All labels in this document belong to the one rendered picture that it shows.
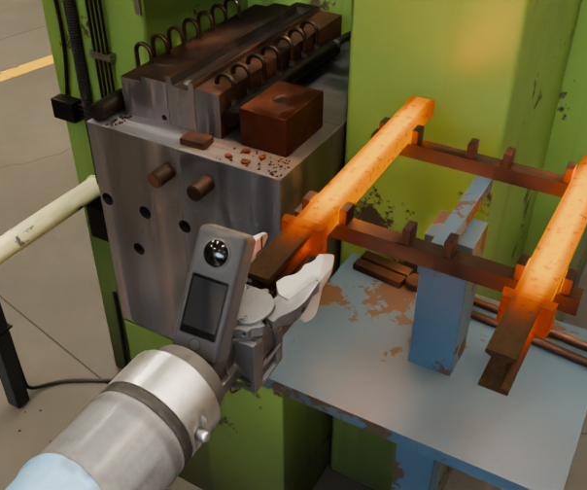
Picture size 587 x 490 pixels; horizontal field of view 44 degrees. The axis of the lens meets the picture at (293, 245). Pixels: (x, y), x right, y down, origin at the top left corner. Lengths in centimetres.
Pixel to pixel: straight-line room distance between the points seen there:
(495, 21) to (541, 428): 54
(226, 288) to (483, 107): 61
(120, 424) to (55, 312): 177
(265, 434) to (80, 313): 97
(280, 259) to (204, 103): 52
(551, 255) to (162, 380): 40
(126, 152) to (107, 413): 74
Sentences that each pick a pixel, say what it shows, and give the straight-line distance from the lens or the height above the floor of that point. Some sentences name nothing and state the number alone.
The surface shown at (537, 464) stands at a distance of 93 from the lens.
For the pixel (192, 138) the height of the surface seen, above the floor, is 93.
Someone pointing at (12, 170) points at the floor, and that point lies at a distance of 310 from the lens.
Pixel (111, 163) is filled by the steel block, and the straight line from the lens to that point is 130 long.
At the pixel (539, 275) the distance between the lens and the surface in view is 74.
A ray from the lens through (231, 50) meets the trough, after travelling 134.
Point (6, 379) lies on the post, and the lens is 201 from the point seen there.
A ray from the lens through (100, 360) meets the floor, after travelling 214.
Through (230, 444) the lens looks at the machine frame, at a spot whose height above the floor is 23.
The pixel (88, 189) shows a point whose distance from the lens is 164.
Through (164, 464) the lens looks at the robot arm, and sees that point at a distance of 58.
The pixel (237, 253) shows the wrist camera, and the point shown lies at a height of 111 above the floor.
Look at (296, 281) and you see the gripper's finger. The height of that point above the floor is 104.
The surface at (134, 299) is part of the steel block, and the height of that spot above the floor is 54.
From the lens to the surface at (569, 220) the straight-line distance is 83.
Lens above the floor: 148
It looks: 37 degrees down
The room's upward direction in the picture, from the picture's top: straight up
